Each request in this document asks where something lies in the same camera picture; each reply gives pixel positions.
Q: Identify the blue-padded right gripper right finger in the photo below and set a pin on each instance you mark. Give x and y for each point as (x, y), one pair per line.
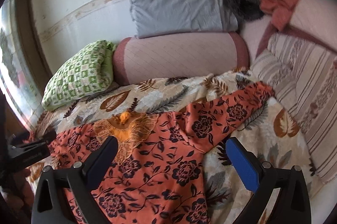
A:
(261, 178)

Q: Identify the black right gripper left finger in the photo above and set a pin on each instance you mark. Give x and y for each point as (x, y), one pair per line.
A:
(50, 203)

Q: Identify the orange black floral garment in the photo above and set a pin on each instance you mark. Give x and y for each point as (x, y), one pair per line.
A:
(157, 174)

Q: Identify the person's left hand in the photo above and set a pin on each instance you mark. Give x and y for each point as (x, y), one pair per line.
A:
(17, 197)

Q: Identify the stained glass window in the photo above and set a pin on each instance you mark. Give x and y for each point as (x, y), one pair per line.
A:
(17, 83)

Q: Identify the leaf-patterned beige bedspread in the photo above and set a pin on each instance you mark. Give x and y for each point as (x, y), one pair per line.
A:
(269, 133)

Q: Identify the green white checkered pillow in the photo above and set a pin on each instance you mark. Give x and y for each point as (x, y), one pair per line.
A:
(88, 72)

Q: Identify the striped floral folded quilt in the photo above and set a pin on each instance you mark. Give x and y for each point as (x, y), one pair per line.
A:
(303, 76)

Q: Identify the pink cylindrical bolster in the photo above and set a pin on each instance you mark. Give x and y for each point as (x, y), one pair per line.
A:
(178, 55)

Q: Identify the salmon pink cloth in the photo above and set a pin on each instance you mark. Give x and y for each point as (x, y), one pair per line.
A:
(281, 11)

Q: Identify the grey pillow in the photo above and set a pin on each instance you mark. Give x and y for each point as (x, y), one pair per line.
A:
(165, 17)

